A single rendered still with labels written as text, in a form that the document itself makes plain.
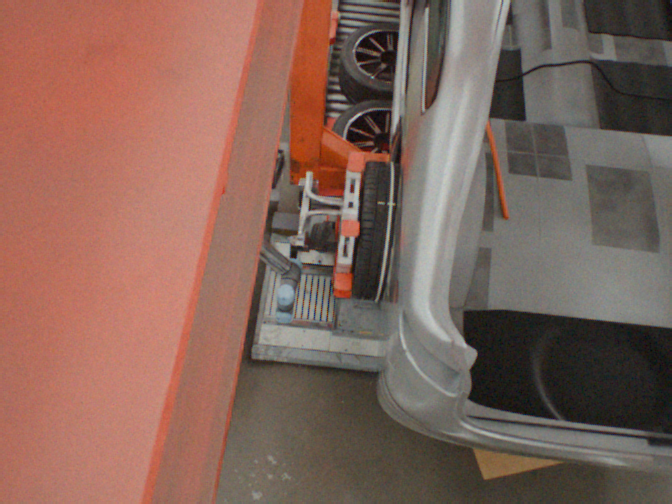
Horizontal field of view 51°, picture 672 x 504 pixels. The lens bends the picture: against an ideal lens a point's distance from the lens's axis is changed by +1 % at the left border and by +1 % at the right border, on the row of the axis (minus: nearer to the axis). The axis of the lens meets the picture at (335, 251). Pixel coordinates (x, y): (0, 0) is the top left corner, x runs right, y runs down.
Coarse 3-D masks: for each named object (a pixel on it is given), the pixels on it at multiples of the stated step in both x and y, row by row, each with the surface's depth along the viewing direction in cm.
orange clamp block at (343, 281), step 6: (336, 276) 308; (342, 276) 308; (348, 276) 308; (336, 282) 306; (342, 282) 306; (348, 282) 306; (336, 288) 304; (342, 288) 304; (348, 288) 305; (336, 294) 308; (342, 294) 307; (348, 294) 307
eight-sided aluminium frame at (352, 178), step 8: (352, 176) 309; (360, 176) 310; (352, 184) 310; (344, 200) 302; (344, 208) 299; (352, 208) 299; (344, 216) 298; (352, 216) 298; (352, 240) 300; (352, 248) 301; (344, 256) 302; (352, 256) 303; (336, 264) 342; (344, 264) 303; (336, 272) 309; (344, 272) 337
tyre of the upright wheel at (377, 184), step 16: (368, 176) 303; (384, 176) 304; (368, 192) 297; (384, 192) 298; (368, 208) 295; (384, 208) 295; (368, 224) 294; (384, 224) 294; (368, 240) 294; (384, 240) 294; (368, 256) 296; (352, 272) 342; (368, 272) 301; (384, 272) 299; (352, 288) 316; (368, 288) 307
